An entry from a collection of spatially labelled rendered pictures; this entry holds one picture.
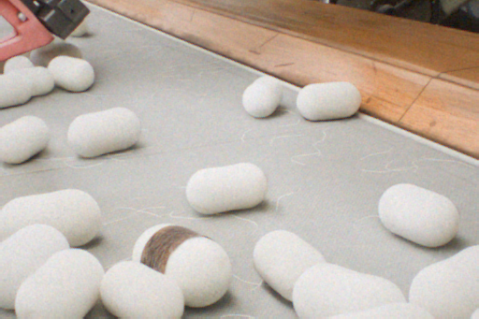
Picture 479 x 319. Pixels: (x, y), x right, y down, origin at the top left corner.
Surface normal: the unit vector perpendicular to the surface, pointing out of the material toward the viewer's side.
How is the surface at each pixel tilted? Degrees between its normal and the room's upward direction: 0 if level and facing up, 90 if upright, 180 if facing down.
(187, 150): 0
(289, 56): 45
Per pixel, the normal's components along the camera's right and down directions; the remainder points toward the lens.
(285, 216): -0.07, -0.94
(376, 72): -0.70, -0.54
